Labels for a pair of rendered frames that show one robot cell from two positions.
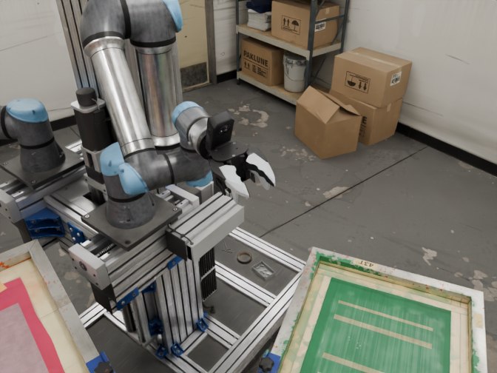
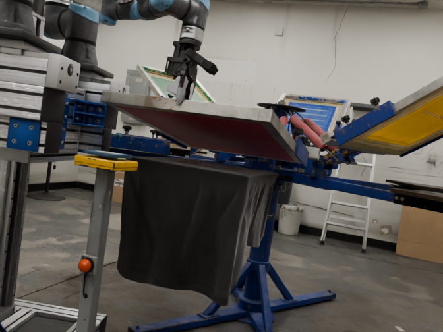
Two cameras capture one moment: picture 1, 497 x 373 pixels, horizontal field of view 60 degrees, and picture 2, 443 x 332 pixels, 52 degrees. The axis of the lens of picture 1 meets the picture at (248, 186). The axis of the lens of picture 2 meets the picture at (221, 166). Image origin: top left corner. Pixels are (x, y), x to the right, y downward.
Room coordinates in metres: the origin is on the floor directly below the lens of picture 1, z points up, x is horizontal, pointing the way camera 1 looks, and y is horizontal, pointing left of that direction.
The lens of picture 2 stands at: (1.51, 2.19, 1.04)
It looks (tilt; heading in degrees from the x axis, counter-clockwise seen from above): 3 degrees down; 237
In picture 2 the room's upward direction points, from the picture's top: 8 degrees clockwise
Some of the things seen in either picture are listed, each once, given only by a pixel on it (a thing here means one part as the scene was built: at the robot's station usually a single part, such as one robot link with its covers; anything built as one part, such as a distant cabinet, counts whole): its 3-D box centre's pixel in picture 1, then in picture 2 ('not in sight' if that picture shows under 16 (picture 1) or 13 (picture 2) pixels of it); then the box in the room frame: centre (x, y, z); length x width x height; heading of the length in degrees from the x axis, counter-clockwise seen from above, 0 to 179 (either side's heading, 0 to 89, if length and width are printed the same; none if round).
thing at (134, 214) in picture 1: (129, 200); (79, 53); (1.05, 0.37, 1.31); 0.15 x 0.15 x 0.10
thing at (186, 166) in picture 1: (191, 163); (111, 11); (0.87, 0.14, 1.56); 0.11 x 0.08 x 0.11; 118
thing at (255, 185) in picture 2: not in sight; (253, 230); (0.47, 0.88, 0.74); 0.46 x 0.04 x 0.42; 38
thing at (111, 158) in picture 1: (125, 167); (81, 23); (1.05, 0.36, 1.42); 0.13 x 0.12 x 0.14; 118
